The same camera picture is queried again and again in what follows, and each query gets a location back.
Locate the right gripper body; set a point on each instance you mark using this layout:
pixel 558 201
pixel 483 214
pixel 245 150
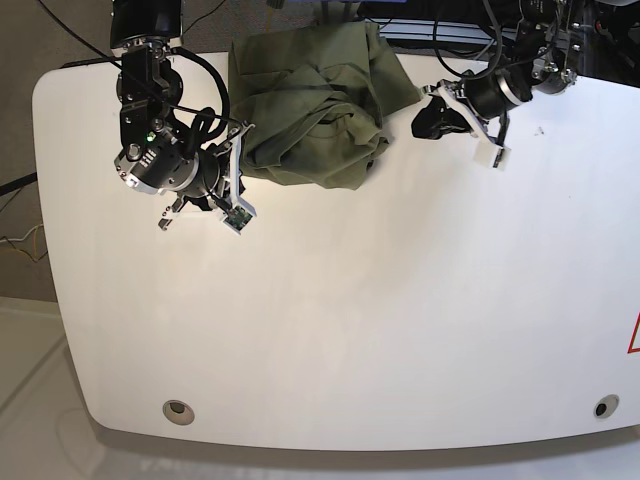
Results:
pixel 215 171

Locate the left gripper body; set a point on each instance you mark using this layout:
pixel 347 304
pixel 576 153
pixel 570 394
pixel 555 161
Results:
pixel 484 103

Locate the olive green T-shirt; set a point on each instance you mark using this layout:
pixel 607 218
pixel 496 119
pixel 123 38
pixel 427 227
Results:
pixel 316 98

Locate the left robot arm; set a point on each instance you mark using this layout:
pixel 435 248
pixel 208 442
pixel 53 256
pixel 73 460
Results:
pixel 539 57

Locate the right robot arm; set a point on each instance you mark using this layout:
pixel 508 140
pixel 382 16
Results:
pixel 157 148

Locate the left table grommet hole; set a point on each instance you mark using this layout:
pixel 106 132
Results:
pixel 178 413

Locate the table grommet hole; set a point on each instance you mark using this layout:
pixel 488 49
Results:
pixel 178 413
pixel 606 406

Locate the red triangle warning sticker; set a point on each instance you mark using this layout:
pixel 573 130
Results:
pixel 634 341

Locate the right table grommet hole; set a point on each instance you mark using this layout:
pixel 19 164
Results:
pixel 606 406

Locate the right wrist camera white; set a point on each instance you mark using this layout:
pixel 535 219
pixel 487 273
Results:
pixel 238 217

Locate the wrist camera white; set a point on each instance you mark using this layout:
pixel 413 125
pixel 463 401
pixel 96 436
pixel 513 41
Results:
pixel 492 156
pixel 238 217

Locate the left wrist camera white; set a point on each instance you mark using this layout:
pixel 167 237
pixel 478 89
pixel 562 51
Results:
pixel 492 156

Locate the aluminium frame rail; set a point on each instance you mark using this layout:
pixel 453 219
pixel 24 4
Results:
pixel 418 34

